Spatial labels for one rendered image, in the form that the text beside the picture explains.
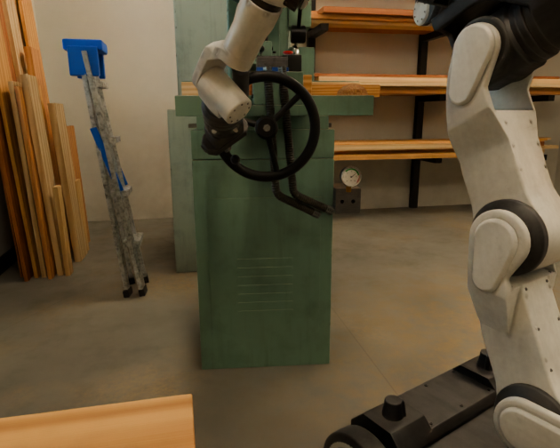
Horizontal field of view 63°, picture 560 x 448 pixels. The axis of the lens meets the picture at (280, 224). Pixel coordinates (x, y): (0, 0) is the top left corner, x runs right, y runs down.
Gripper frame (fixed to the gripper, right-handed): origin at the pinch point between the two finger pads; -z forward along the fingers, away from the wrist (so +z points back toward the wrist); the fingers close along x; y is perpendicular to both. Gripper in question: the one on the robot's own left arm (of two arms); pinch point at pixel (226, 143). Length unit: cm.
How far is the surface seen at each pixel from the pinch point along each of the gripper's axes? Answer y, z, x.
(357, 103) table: -6.8, -16.8, 44.3
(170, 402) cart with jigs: -42, 49, -38
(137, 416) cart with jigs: -41, 51, -41
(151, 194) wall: 112, -260, -6
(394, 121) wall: 34, -253, 200
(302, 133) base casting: -2.7, -21.2, 26.2
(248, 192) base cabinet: -4.8, -30.2, 3.3
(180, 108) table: 24.6, -17.3, 1.3
